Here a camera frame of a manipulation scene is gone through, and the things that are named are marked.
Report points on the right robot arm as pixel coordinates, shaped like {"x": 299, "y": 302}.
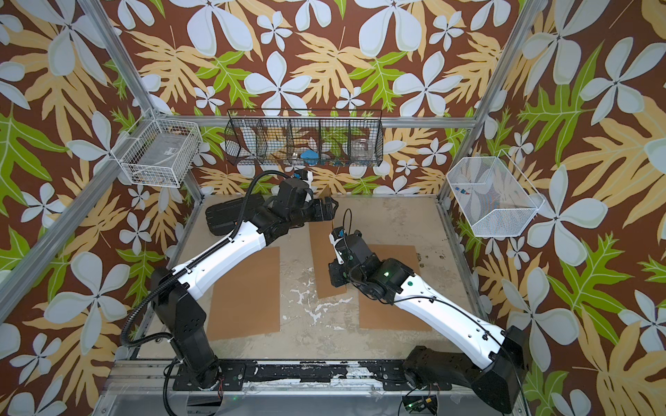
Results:
{"x": 491, "y": 361}

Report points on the blue object in basket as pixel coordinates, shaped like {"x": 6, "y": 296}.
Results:
{"x": 310, "y": 157}

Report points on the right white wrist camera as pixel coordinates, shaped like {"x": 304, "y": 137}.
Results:
{"x": 339, "y": 243}

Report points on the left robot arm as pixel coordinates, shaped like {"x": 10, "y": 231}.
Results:
{"x": 253, "y": 223}

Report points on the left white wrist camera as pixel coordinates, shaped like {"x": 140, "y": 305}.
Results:
{"x": 303, "y": 174}

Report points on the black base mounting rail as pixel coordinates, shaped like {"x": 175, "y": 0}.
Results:
{"x": 246, "y": 376}

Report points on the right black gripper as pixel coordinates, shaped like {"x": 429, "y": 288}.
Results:
{"x": 336, "y": 277}

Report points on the white mesh basket right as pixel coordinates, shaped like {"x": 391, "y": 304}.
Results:
{"x": 494, "y": 195}

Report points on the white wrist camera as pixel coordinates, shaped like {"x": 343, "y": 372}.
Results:
{"x": 339, "y": 243}
{"x": 303, "y": 174}

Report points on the black wire basket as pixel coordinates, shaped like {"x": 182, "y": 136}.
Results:
{"x": 342, "y": 137}

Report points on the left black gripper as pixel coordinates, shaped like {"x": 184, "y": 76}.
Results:
{"x": 329, "y": 213}

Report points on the white wire basket left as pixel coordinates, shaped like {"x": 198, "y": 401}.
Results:
{"x": 159, "y": 152}

